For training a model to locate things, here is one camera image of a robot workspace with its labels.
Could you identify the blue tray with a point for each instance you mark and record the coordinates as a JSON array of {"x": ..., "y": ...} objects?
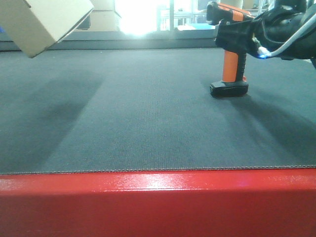
[{"x": 202, "y": 26}]

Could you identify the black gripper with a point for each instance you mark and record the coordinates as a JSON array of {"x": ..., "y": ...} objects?
[{"x": 268, "y": 31}]

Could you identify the lower stacked cardboard box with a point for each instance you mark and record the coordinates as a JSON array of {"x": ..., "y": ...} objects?
[{"x": 100, "y": 21}]

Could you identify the small brown cardboard package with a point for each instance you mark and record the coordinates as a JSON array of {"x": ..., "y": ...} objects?
[{"x": 36, "y": 25}]

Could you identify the red metal conveyor table frame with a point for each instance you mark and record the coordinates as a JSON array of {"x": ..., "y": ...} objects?
[{"x": 203, "y": 203}]

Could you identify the dark grey conveyor belt mat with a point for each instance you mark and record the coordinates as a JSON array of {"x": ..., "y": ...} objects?
[{"x": 79, "y": 110}]

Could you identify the orange black barcode scanner gun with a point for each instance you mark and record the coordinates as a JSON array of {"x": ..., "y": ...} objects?
[{"x": 233, "y": 83}]

